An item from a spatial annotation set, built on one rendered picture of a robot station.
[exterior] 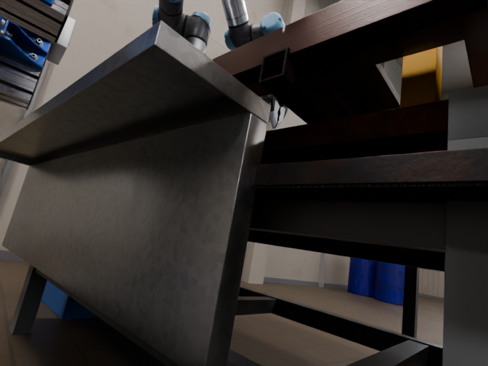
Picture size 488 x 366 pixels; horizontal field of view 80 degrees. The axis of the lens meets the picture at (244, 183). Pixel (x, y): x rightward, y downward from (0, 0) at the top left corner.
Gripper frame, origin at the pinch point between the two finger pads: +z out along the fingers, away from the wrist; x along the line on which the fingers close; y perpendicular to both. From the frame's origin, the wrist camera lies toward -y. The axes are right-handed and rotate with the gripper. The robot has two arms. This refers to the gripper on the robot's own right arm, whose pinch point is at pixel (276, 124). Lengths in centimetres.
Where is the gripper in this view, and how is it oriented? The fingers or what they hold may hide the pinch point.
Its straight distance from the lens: 103.3
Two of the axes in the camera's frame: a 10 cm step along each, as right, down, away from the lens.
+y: -7.4, 0.2, 6.7
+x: -6.5, -2.8, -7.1
